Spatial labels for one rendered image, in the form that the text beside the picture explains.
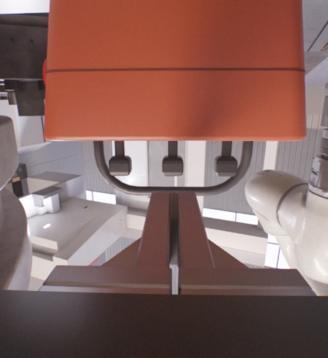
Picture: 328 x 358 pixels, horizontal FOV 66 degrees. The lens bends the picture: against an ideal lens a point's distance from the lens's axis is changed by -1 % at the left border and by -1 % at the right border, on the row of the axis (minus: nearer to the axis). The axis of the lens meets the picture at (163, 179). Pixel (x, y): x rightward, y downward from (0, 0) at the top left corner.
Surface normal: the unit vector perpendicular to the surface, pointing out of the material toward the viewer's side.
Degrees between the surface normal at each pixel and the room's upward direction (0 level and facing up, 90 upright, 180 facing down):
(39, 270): 90
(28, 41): 90
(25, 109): 90
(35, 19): 72
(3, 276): 180
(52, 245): 90
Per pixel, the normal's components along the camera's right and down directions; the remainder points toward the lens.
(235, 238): -0.38, 0.26
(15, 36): 0.36, 0.26
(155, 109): -0.03, 0.17
